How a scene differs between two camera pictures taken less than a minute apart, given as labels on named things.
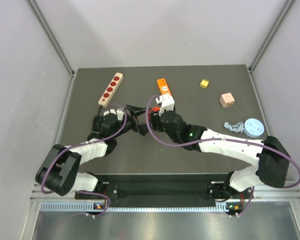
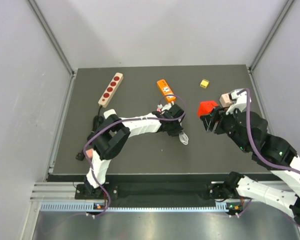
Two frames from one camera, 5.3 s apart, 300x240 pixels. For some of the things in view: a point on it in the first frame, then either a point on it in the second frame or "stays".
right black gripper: [156, 120] -> [218, 114]
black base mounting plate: [164, 191] stays
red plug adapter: [155, 108] -> [205, 107]
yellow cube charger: [204, 83] stays
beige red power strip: [108, 94] stays
